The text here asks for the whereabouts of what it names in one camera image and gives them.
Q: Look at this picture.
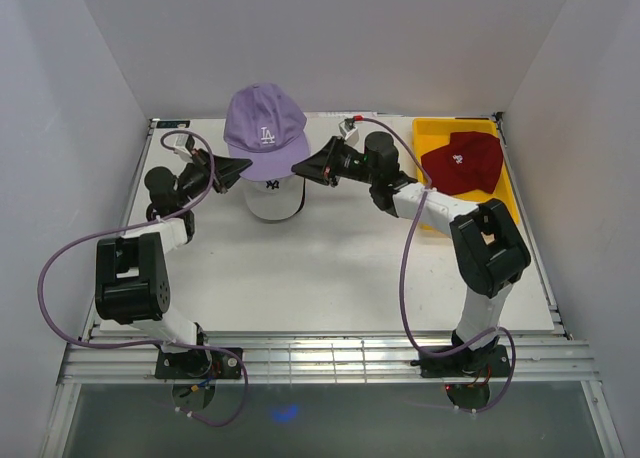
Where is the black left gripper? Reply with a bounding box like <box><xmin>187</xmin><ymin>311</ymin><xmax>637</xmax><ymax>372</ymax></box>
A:
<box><xmin>176</xmin><ymin>148</ymin><xmax>254</xmax><ymax>207</ymax></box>

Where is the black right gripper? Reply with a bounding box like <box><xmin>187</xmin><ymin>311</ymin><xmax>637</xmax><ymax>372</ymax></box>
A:
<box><xmin>291</xmin><ymin>138</ymin><xmax>377</xmax><ymax>190</ymax></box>

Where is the black baseball cap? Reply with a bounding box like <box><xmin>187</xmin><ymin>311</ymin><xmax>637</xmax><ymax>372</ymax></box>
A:
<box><xmin>290</xmin><ymin>176</ymin><xmax>306</xmax><ymax>216</ymax></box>

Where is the white baseball cap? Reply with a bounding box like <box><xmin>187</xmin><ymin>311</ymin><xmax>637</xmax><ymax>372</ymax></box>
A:
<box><xmin>242</xmin><ymin>137</ymin><xmax>309</xmax><ymax>222</ymax></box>

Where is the purple baseball cap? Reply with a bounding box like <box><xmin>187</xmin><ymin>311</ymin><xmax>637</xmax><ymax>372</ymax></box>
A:
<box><xmin>223</xmin><ymin>83</ymin><xmax>310</xmax><ymax>181</ymax></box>

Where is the dark red baseball cap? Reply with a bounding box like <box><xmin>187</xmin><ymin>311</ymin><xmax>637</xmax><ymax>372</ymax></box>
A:
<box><xmin>421</xmin><ymin>131</ymin><xmax>504</xmax><ymax>195</ymax></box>

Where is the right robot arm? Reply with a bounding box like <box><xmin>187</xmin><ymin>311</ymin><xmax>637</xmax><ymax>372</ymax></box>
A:
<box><xmin>292</xmin><ymin>132</ymin><xmax>531</xmax><ymax>377</ymax></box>

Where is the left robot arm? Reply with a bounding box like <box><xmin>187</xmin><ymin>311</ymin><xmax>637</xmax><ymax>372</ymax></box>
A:
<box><xmin>95</xmin><ymin>149</ymin><xmax>251</xmax><ymax>379</ymax></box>

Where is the dark label sticker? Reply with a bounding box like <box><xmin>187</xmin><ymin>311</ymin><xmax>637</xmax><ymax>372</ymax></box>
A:
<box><xmin>156</xmin><ymin>120</ymin><xmax>191</xmax><ymax>129</ymax></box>

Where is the yellow plastic tray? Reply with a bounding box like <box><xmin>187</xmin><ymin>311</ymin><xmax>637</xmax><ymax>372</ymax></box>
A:
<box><xmin>412</xmin><ymin>118</ymin><xmax>520</xmax><ymax>223</ymax></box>

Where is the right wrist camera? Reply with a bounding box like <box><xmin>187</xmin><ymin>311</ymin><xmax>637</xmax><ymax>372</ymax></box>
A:
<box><xmin>339</xmin><ymin>115</ymin><xmax>360</xmax><ymax>147</ymax></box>

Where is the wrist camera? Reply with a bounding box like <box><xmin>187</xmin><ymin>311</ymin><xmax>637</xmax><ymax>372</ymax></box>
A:
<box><xmin>339</xmin><ymin>115</ymin><xmax>360</xmax><ymax>147</ymax></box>
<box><xmin>170</xmin><ymin>133</ymin><xmax>196</xmax><ymax>163</ymax></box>

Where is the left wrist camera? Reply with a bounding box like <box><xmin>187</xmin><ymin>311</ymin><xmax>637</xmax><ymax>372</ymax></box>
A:
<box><xmin>170</xmin><ymin>133</ymin><xmax>196</xmax><ymax>163</ymax></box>

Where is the aluminium frame rail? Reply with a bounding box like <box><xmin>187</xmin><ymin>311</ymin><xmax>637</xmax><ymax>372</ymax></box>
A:
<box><xmin>59</xmin><ymin>336</ymin><xmax>601</xmax><ymax>385</ymax></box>

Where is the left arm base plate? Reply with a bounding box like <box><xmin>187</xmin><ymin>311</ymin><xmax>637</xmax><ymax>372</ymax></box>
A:
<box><xmin>154</xmin><ymin>348</ymin><xmax>244</xmax><ymax>380</ymax></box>

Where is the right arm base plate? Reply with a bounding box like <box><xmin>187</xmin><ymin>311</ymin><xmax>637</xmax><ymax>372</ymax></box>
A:
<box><xmin>410</xmin><ymin>345</ymin><xmax>511</xmax><ymax>378</ymax></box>

